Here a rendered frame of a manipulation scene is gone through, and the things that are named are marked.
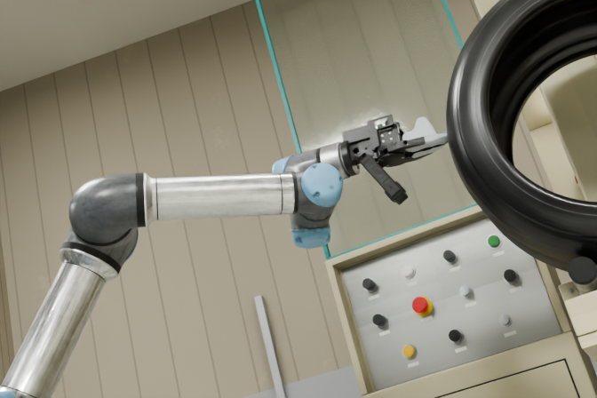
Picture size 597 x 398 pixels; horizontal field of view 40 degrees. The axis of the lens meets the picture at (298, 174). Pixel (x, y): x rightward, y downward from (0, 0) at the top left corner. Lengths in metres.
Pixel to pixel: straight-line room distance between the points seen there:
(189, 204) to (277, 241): 3.16
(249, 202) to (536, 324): 0.94
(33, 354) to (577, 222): 0.93
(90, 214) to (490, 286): 1.11
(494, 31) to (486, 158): 0.24
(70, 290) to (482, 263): 1.10
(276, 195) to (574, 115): 0.71
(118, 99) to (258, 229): 1.31
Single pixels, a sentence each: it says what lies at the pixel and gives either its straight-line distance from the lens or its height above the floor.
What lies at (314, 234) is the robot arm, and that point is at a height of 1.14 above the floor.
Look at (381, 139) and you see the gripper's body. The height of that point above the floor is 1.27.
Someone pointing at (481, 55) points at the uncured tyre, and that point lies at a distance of 1.49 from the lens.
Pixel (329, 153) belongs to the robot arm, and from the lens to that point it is 1.59.
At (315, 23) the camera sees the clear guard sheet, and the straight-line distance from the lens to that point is 2.51.
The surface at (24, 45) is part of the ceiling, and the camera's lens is 5.30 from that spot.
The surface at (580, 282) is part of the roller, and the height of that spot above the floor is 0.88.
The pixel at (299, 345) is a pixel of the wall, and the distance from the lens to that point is 4.42.
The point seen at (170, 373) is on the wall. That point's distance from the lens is 4.63.
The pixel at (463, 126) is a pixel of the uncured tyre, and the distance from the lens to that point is 1.45.
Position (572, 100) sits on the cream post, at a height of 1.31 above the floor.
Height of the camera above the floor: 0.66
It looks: 22 degrees up
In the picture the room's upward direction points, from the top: 15 degrees counter-clockwise
